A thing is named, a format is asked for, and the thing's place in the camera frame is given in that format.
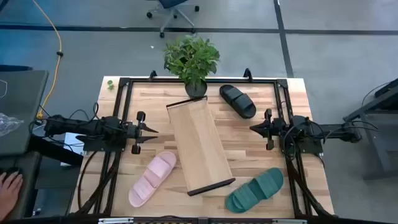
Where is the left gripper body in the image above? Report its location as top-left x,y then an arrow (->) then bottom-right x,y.
125,111 -> 147,155

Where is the black plant pot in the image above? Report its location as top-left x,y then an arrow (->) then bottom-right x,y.
185,79 -> 208,98

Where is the person's hand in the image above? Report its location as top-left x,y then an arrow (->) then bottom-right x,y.
0,170 -> 24,220

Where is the black metal rig frame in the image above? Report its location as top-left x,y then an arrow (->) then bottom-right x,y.
74,76 -> 335,224

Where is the black cable bundle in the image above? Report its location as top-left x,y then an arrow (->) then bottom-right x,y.
285,154 -> 334,217
76,151 -> 122,215

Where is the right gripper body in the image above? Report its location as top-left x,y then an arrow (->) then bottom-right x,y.
264,108 -> 289,151

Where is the black slide sandal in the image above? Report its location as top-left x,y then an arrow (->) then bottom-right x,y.
219,84 -> 257,119

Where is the green leafy plant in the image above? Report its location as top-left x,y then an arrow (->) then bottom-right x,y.
163,34 -> 221,90

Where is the dark grey desk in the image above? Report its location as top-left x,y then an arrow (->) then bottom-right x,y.
0,70 -> 50,156

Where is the pink slide sandal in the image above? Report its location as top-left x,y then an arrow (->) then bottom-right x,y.
128,151 -> 177,208

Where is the silver metal bracket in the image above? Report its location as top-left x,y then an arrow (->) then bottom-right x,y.
98,217 -> 134,224
272,218 -> 308,224

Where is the green slide sandal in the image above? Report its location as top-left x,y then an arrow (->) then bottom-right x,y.
224,167 -> 285,214

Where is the black equipment stand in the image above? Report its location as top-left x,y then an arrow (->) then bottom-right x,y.
343,77 -> 398,181

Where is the clear plastic bag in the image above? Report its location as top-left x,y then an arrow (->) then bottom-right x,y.
0,112 -> 25,138

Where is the yellow cable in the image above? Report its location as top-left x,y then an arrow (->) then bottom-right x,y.
32,0 -> 63,119

